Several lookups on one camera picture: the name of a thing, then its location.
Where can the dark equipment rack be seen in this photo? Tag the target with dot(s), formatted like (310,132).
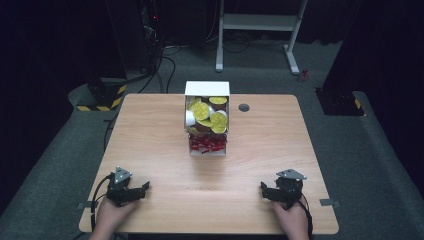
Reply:
(136,36)

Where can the white metal stand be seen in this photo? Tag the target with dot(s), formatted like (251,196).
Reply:
(256,22)

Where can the person's right hand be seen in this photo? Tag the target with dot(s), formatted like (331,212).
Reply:
(291,218)

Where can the white two-tier cardboard box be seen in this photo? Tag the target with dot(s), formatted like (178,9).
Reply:
(206,88)

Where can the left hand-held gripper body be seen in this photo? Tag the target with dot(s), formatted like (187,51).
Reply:
(120,193)

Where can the black yellow striped stand base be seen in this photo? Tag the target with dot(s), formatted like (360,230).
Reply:
(106,100)

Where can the person's left hand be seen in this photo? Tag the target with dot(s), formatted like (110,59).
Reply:
(115,213)

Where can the grey tape strip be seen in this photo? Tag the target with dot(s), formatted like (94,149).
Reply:
(87,205)
(330,202)

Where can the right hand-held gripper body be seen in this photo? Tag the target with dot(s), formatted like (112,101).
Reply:
(289,188)

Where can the small red floor object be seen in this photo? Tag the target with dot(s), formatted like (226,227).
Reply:
(303,75)

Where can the pile of yellow-lidded cups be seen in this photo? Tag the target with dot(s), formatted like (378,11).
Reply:
(201,111)

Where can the pile of red packets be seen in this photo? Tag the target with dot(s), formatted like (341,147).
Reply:
(207,143)

